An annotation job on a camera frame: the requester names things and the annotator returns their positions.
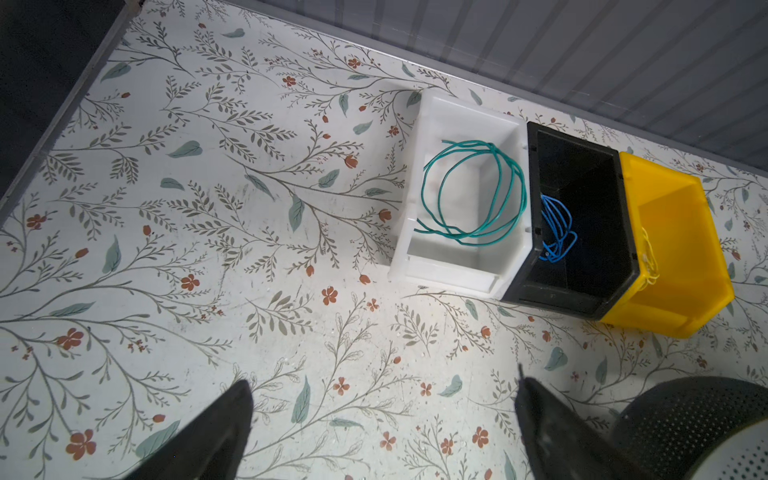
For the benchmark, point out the white plastic bin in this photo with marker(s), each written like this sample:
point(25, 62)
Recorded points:
point(465, 208)

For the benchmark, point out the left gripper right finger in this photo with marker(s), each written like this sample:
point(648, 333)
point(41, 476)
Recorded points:
point(559, 444)

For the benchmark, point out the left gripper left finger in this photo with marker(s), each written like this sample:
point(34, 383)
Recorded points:
point(211, 446)

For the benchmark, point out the grey perforated spool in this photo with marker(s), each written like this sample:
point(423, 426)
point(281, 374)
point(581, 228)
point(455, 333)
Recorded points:
point(665, 430)

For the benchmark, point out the black plastic bin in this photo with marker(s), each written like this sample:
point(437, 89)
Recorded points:
point(584, 256)

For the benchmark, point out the yellow plastic bin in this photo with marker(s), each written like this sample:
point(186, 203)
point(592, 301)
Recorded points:
point(683, 281)

